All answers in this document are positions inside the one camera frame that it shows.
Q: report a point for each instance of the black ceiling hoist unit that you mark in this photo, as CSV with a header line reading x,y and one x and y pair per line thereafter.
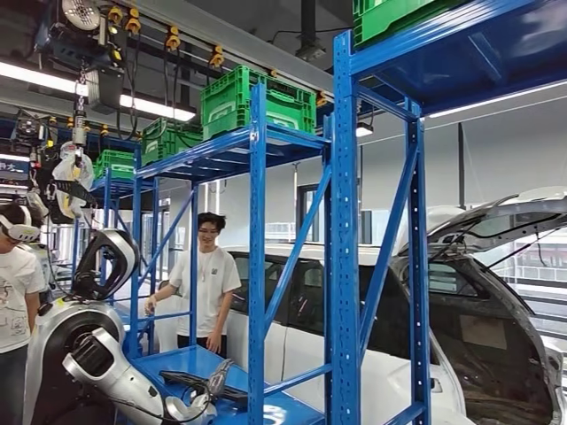
x,y
71,47

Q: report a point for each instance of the neighbour robot grey hand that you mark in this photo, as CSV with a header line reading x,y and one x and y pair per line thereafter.
x,y
219,378

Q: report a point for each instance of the person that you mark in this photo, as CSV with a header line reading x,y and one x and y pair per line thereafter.
x,y
208,293
17,293

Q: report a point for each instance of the round perforated grey disc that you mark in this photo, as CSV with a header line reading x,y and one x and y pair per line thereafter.
x,y
81,13

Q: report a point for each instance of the white VR headset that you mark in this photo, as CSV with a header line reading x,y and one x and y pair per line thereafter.
x,y
22,231

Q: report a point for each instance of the white car body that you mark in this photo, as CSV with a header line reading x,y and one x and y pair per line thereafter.
x,y
306,363

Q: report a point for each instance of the black car trim part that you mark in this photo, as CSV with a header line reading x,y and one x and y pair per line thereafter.
x,y
186,378

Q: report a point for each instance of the long ceiling light bar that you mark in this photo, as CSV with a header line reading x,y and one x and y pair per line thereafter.
x,y
155,108

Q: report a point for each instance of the neighbour silver humanoid robot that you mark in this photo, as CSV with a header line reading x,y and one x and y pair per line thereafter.
x,y
57,328

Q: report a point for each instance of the small ceiling light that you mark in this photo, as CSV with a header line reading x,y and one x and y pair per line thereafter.
x,y
363,131

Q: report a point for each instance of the green plastic crate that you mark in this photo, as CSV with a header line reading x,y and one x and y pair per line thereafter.
x,y
168,141
239,100
385,17
112,164

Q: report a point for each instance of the neighbour robot silver arm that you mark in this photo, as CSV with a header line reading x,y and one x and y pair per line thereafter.
x,y
111,369

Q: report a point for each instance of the plastic wrapped hoist hook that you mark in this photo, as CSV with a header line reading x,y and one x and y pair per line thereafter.
x,y
73,176

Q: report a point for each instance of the white open car tailgate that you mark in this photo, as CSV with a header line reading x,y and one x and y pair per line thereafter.
x,y
509,205

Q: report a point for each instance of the grey overhead trolley rail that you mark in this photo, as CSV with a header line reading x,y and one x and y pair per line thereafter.
x,y
266,47

